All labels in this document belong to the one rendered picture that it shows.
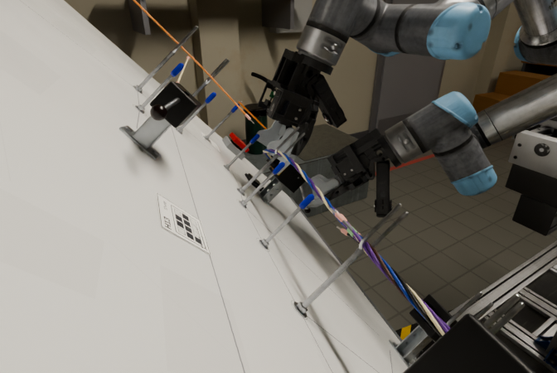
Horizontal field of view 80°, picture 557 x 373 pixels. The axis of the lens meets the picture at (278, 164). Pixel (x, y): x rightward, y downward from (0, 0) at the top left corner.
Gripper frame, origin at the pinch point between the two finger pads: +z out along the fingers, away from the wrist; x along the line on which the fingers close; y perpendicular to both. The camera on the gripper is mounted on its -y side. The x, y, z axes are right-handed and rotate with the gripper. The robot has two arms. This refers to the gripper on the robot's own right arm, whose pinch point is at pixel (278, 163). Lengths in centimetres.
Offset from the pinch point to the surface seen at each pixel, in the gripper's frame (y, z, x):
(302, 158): -99, 38, -129
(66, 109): 34.3, -7.6, 20.9
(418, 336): -17.7, 11.5, 30.1
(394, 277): 8.4, -5.9, 36.9
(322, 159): -112, 34, -125
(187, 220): 23.8, -3.0, 27.6
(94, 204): 31.4, -6.4, 32.3
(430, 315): 8.7, -6.0, 40.9
